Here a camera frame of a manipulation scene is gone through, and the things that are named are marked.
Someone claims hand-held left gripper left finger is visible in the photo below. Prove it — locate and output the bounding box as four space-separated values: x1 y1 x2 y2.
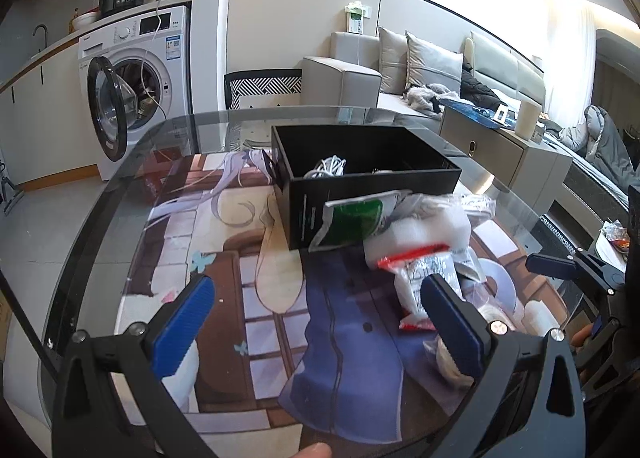
50 273 221 458

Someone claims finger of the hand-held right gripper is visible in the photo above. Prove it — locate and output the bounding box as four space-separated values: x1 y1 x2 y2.
576 315 627 397
525 249 627 295

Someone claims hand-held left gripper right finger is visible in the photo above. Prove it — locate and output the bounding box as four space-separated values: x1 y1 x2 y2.
419 273 587 458

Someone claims printed plastic bag red trim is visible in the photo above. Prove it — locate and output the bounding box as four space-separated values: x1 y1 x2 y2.
377 243 471 334

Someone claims white green medicine packet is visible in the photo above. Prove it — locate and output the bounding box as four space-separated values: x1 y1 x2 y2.
308 191 401 251

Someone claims black storage box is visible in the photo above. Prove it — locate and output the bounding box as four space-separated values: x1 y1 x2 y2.
270 124 463 251

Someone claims person's left hand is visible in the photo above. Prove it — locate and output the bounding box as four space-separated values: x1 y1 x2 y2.
282 442 332 458

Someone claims crumpled snack wrapper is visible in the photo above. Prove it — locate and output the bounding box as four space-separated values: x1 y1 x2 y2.
600 221 630 251

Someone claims white foam block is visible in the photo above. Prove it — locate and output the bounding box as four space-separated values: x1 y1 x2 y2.
362 215 473 271

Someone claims printed desk mat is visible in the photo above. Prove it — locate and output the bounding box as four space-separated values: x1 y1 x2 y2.
115 148 571 439

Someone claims crumpled clear plastic bag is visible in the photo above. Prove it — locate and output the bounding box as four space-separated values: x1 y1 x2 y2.
395 193 496 229

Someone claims beige side cabinet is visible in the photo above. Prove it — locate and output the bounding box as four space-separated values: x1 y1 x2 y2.
440 101 573 209

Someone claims grey down jacket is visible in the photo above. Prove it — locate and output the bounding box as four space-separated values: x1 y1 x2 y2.
560 106 633 179

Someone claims white cylinder lamp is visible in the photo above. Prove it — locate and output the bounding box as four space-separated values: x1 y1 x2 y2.
515 101 543 139

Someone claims blue patterned cloth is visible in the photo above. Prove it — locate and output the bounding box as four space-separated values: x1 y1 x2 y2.
442 98 516 126

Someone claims black jacket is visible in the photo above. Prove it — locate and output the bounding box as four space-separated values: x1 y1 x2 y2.
460 56 508 112

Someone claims grey furry cloth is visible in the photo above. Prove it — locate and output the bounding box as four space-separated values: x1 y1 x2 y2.
405 82 453 114

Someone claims wide grey pillow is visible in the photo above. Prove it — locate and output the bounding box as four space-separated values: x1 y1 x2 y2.
404 31 465 99

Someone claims white washing machine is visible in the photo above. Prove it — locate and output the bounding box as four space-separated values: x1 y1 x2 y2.
77 6 193 181

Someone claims white kitchen counter cabinet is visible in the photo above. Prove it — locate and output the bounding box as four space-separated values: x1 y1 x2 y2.
0 28 98 184

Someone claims black white patterned chair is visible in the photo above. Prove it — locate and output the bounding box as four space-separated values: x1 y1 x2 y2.
223 69 304 112

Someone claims narrow beige pillow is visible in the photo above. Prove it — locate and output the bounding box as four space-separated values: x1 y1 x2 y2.
377 27 408 94

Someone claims beige sofa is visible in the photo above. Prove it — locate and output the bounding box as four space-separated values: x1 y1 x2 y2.
300 31 546 134

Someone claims white bowl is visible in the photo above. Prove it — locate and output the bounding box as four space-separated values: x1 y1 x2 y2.
70 8 101 32

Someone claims white coiled cable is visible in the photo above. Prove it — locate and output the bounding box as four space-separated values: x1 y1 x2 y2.
302 154 348 180

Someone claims white hanging power cable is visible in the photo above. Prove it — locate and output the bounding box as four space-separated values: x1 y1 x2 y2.
135 0 173 121

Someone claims white green wall device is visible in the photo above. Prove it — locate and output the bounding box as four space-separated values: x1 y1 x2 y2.
344 0 373 36

